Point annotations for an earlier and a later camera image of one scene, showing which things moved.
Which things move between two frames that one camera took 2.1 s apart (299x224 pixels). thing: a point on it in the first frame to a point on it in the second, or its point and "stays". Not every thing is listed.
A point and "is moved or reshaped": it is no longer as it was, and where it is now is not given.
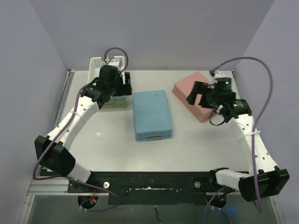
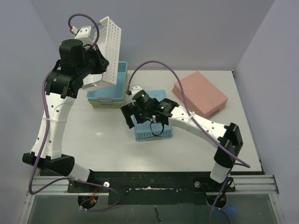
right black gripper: (201, 92) to (130, 111)
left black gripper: (125, 89) to (103, 63)
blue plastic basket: (152, 120) stays
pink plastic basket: (182, 88) stays
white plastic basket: (96, 64) is moved or reshaped
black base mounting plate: (127, 188) stays
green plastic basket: (114, 104) stays
